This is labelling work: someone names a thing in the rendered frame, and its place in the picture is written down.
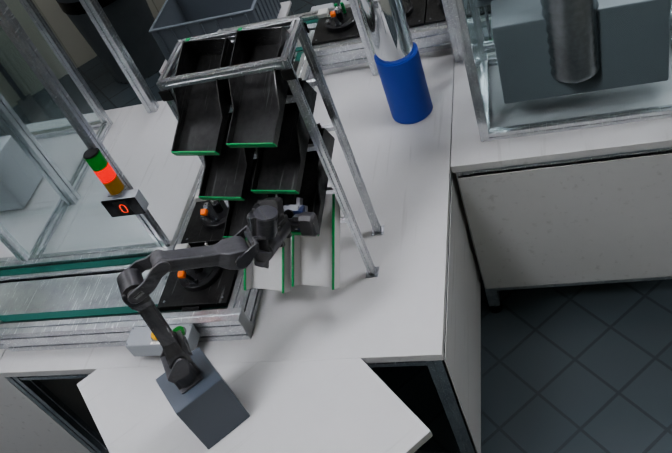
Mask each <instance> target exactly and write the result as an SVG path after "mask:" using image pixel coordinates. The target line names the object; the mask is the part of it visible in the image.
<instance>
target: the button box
mask: <svg viewBox="0 0 672 453"><path fill-rule="evenodd" d="M177 326H182V327H183V328H184V329H185V334H184V336H185V337H186V338H187V341H188V344H189V346H190V349H191V351H192V352H193V351H194V350H195V349H196V348H197V345H198V341H199V338H200V333H199V332H198V330H197V329H196V328H195V326H194V325H193V324H179V325H169V327H170V328H171V329H172V330H173V329H174V328H175V327H177ZM151 332H152V331H151V330H150V328H149V327H148V326H146V327H133V328H132V330H131V332H130V335H129V337H128V340H127V343H126V345H125V347H126V348H127V349H128V350H129V351H130V352H131V354H132V355H133V356H134V357H139V356H160V355H161V353H162V351H163V348H162V346H161V345H160V343H159V342H158V340H153V339H152V337H151Z"/></svg>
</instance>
